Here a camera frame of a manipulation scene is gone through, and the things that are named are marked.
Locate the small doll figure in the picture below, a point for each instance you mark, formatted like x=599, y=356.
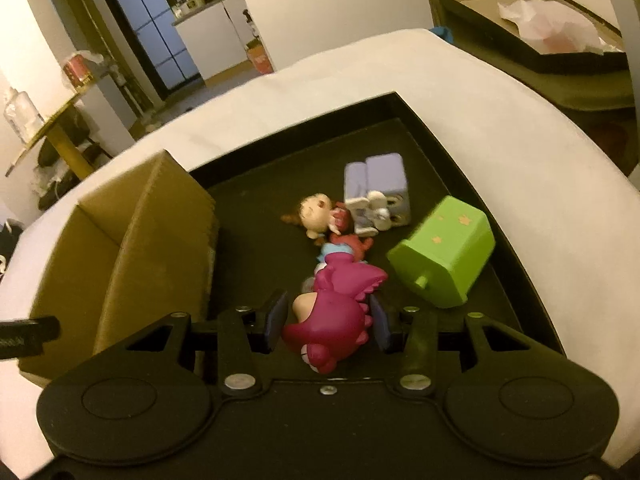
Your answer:
x=315, y=210

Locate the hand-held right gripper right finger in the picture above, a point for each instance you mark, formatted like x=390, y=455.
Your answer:
x=378, y=324

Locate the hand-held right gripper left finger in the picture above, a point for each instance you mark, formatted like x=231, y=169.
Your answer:
x=276, y=321

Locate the red can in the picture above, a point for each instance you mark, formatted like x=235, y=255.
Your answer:
x=77, y=71

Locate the brown cardboard box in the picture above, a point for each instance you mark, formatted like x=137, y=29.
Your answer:
x=150, y=240

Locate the blue figure with red hair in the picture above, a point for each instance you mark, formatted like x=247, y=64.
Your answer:
x=336, y=252

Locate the green cube toy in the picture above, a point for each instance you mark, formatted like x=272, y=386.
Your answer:
x=450, y=240

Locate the white counter cabinet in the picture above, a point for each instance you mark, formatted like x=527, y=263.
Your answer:
x=215, y=40

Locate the orange cardboard box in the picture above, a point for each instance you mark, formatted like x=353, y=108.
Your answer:
x=260, y=57

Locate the magenta dinosaur figure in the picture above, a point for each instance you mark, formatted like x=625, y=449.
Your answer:
x=340, y=321

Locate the black bag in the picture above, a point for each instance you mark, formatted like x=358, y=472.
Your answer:
x=10, y=240

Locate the white tissue paper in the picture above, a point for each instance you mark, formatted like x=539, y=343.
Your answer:
x=545, y=22

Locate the clear plastic bag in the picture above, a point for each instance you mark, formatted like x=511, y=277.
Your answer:
x=22, y=115

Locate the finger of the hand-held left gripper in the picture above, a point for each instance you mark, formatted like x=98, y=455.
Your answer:
x=27, y=336

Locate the gold round table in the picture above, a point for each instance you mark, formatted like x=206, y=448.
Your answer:
x=65, y=115

